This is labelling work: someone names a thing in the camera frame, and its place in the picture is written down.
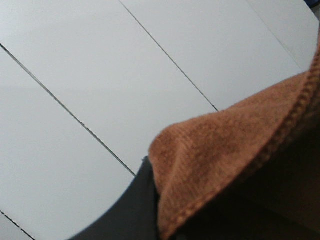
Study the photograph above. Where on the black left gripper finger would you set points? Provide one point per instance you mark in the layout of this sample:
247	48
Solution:
133	216

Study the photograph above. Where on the brown towel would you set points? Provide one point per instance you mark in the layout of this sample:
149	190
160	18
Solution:
249	172

